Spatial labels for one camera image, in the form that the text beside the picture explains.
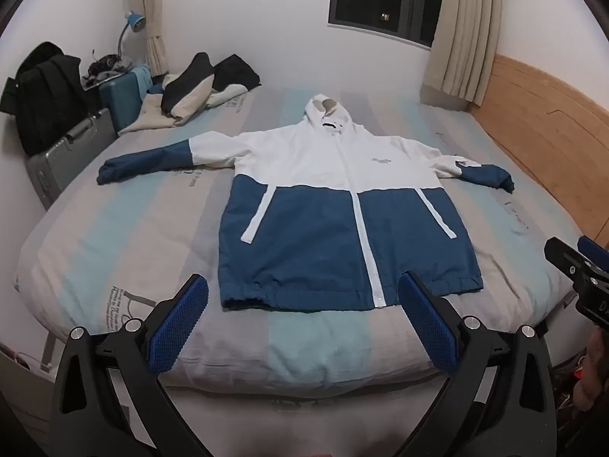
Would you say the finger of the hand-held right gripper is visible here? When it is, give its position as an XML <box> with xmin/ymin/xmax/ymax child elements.
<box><xmin>544</xmin><ymin>236</ymin><xmax>596</xmax><ymax>291</ymax></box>
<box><xmin>577</xmin><ymin>235</ymin><xmax>609</xmax><ymax>268</ymax></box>

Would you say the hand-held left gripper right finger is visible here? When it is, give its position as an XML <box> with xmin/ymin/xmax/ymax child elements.
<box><xmin>395</xmin><ymin>270</ymin><xmax>557</xmax><ymax>457</ymax></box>

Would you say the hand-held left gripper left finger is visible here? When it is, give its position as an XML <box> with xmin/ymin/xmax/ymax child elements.
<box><xmin>50</xmin><ymin>273</ymin><xmax>224</xmax><ymax>457</ymax></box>

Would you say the blue and white hooded jacket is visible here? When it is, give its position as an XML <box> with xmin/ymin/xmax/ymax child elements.
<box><xmin>96</xmin><ymin>94</ymin><xmax>517</xmax><ymax>313</ymax></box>

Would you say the bed with striped sheet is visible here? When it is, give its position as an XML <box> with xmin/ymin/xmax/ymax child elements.
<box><xmin>14</xmin><ymin>83</ymin><xmax>579</xmax><ymax>401</ymax></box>

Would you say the wooden headboard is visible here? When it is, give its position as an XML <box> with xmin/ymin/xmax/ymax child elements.
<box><xmin>469</xmin><ymin>54</ymin><xmax>609</xmax><ymax>248</ymax></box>

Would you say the silver suitcase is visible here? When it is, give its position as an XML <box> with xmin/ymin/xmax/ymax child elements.
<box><xmin>26</xmin><ymin>109</ymin><xmax>119</xmax><ymax>211</ymax></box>

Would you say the beige cloth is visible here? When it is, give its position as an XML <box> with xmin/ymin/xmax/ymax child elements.
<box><xmin>118</xmin><ymin>85</ymin><xmax>250</xmax><ymax>135</ymax></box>

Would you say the blue suitcase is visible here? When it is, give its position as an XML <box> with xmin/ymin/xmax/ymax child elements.
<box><xmin>97</xmin><ymin>64</ymin><xmax>153</xmax><ymax>136</ymax></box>

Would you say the beige curtain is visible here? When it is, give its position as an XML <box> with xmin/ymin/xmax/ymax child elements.
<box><xmin>143</xmin><ymin>0</ymin><xmax>172</xmax><ymax>77</ymax></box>
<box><xmin>421</xmin><ymin>0</ymin><xmax>504</xmax><ymax>115</ymax></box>

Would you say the black backpack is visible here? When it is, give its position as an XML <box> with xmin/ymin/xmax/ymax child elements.
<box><xmin>0</xmin><ymin>42</ymin><xmax>89</xmax><ymax>156</ymax></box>

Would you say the pile of small belongings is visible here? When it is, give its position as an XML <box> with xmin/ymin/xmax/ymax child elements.
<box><xmin>82</xmin><ymin>50</ymin><xmax>136</xmax><ymax>89</ymax></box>

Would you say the blue desk lamp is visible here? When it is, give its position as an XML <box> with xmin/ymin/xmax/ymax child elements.
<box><xmin>115</xmin><ymin>10</ymin><xmax>147</xmax><ymax>59</ymax></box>

